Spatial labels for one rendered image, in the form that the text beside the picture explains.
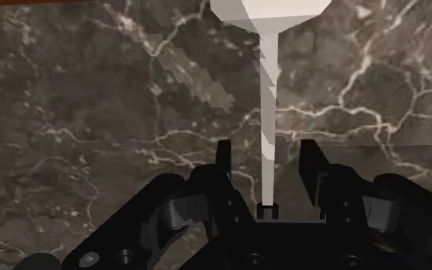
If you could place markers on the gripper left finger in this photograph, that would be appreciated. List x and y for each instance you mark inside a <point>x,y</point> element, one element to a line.
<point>140,228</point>

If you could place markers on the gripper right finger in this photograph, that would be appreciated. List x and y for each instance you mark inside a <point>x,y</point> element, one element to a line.
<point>350,198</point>

